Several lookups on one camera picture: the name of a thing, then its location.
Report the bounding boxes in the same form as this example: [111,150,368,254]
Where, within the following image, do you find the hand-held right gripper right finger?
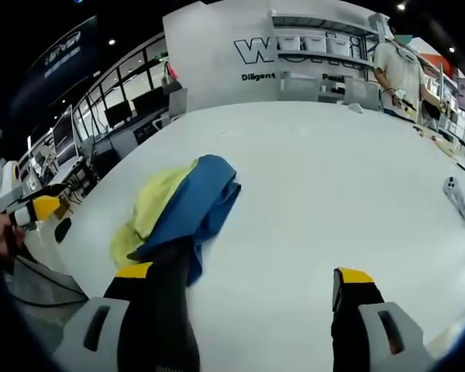
[330,267,425,372]

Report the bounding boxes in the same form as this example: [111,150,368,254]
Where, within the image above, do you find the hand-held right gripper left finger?
[52,262,201,372]

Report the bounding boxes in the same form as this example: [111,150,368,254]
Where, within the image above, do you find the blue and yellow garment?
[109,154,243,288]

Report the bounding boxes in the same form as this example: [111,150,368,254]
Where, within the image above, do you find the person's left hand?
[0,213,27,257]

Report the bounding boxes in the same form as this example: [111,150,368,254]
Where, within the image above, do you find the black flat oval object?
[53,217,73,244]

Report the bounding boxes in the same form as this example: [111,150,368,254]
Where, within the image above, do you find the large upright monitor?
[52,104,80,167]

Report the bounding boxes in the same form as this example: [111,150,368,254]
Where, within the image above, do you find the grey cloth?
[6,253,89,308]

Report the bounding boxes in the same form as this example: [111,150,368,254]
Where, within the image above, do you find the black computer monitor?
[131,91,168,114]
[103,100,133,129]

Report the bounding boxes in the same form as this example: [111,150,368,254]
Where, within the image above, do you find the grey box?
[167,88,188,118]

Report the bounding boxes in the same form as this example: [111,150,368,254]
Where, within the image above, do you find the white smartphone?
[443,175,461,195]

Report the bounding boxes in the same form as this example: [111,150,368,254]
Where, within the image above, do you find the white shelf unit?
[271,10,377,71]

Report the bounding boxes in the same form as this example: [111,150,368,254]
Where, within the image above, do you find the white lettered wall panel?
[161,0,388,114]

